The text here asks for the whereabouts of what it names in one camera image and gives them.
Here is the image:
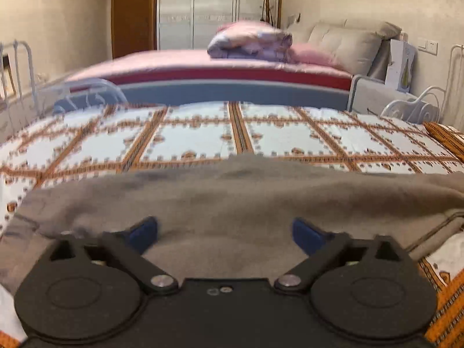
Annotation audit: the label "pink pillow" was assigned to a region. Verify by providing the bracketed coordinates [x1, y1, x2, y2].
[290, 42, 343, 68]

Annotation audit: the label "pink sheeted bed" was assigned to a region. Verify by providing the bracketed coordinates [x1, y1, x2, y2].
[54, 49, 359, 113]

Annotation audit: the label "grey pants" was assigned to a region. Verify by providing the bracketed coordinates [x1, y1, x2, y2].
[0, 152, 464, 294]

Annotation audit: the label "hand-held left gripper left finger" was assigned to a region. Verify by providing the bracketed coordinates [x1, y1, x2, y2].
[49, 216, 179, 295]

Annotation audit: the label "wooden coat rack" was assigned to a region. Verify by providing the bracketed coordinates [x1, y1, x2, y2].
[258, 0, 278, 26]

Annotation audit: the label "grey padded headboard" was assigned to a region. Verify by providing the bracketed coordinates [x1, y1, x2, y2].
[286, 18, 401, 80]

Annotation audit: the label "white metal bed frame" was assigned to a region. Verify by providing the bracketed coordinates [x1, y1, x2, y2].
[0, 40, 464, 142]

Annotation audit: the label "white cardboard box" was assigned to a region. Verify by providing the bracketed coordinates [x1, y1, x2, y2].
[385, 39, 417, 93]

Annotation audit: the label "white nightstand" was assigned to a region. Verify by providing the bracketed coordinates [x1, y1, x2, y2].
[350, 74, 417, 113]

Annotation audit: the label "orange patterned white bedsheet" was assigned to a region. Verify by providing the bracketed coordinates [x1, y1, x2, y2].
[0, 101, 464, 348]

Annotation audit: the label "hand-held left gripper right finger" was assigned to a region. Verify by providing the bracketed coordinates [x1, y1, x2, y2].
[274, 217, 414, 295]

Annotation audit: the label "wooden door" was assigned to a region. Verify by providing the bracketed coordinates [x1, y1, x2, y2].
[110, 0, 156, 59]

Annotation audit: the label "orange patterned pillow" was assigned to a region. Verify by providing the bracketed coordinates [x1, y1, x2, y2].
[423, 121, 464, 162]

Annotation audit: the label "folded pink floral quilt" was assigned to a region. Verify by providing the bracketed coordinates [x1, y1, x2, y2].
[206, 21, 293, 60]

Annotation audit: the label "white wardrobe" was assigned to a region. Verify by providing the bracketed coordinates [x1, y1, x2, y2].
[156, 0, 281, 50]

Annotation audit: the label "wooden framed picture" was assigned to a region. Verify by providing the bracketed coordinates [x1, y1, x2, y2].
[0, 54, 16, 97]

